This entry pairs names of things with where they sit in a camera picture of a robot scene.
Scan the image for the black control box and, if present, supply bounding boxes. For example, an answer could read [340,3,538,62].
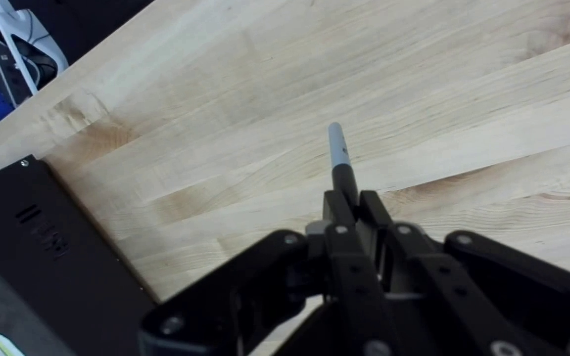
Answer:
[0,153,162,356]

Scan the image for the black grey pen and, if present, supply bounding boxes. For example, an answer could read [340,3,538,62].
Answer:
[326,122,362,209]

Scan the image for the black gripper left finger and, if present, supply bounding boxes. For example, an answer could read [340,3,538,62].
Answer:
[136,189,391,356]

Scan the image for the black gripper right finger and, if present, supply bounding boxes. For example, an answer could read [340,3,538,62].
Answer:
[358,191,570,356]

